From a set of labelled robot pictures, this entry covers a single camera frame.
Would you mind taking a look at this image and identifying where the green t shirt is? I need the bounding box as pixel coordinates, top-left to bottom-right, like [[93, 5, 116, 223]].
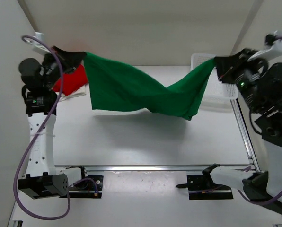
[[83, 52, 215, 121]]

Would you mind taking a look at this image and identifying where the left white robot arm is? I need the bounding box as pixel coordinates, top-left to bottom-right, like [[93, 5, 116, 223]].
[[16, 46, 89, 199]]

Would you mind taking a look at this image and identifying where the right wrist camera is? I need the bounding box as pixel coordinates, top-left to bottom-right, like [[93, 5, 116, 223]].
[[247, 31, 282, 62]]

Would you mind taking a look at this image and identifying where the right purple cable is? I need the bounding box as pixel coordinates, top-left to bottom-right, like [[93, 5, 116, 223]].
[[188, 34, 282, 206]]

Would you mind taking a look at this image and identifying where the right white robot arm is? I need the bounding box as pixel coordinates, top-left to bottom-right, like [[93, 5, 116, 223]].
[[202, 49, 282, 215]]

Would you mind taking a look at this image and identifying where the red t shirt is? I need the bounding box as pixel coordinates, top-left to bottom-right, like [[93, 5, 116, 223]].
[[62, 64, 88, 96]]

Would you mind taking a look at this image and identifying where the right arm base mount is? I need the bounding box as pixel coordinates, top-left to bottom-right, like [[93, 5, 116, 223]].
[[176, 164, 233, 201]]

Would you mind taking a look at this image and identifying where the purple cable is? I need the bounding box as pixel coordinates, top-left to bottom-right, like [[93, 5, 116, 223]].
[[13, 35, 99, 220], [188, 34, 282, 206]]

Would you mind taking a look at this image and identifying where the white plastic basket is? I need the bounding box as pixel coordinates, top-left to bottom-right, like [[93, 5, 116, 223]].
[[190, 53, 238, 109]]

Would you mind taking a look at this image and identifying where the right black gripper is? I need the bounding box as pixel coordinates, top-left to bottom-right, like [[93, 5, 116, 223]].
[[210, 46, 259, 109]]

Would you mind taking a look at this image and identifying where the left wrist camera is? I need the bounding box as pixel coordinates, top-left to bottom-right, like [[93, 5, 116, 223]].
[[21, 32, 50, 56]]

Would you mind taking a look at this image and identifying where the white t shirt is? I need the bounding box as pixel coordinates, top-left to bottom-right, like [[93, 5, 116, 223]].
[[59, 85, 86, 102]]

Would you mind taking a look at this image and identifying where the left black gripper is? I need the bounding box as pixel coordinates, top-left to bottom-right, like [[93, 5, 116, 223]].
[[44, 46, 88, 90]]

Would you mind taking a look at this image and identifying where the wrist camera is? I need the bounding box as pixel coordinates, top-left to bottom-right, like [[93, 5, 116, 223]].
[[21, 32, 50, 56], [247, 31, 282, 62]]

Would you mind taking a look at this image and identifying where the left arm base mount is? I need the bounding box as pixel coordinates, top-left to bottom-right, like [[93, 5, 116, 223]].
[[69, 170, 104, 199]]

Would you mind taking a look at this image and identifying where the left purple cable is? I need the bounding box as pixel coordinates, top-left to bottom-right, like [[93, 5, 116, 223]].
[[13, 35, 99, 220]]

